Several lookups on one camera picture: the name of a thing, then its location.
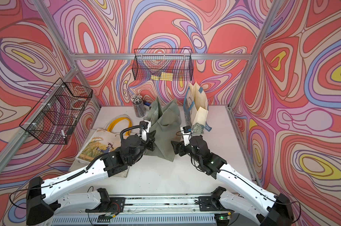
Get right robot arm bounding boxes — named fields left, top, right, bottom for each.
left=171, top=136, right=296, bottom=226

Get black wire basket back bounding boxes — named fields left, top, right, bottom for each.
left=132, top=48, right=194, bottom=82

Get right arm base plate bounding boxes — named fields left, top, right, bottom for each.
left=195, top=196, right=234, bottom=213

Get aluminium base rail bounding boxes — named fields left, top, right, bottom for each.
left=43, top=192, right=281, bottom=226

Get yellow sticky notes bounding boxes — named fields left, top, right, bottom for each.
left=151, top=72, right=173, bottom=81

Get white bag yellow handles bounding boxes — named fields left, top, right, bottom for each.
left=69, top=115, right=132, bottom=171

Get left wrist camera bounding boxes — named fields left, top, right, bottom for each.
left=139, top=120, right=151, bottom=143

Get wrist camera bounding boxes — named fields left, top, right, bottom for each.
left=181, top=126, right=192, bottom=146
left=139, top=120, right=151, bottom=143

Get black wire basket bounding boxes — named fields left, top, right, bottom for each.
left=19, top=78, right=93, bottom=145
left=132, top=48, right=194, bottom=82

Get beige bag blue handles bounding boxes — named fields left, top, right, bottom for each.
left=183, top=82, right=212, bottom=136

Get metal cup of pencils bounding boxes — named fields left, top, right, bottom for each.
left=131, top=94, right=146, bottom=118

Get olive green fabric bag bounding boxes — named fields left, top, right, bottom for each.
left=144, top=98, right=182, bottom=162

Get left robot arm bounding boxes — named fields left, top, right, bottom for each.
left=26, top=121, right=155, bottom=226

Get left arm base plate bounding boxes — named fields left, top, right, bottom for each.
left=85, top=197, right=125, bottom=214

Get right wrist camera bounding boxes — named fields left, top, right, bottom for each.
left=181, top=126, right=192, bottom=146

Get black wire basket left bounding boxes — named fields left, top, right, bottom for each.
left=19, top=78, right=93, bottom=145

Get cream canvas tote bag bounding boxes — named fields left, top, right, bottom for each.
left=68, top=114, right=132, bottom=179

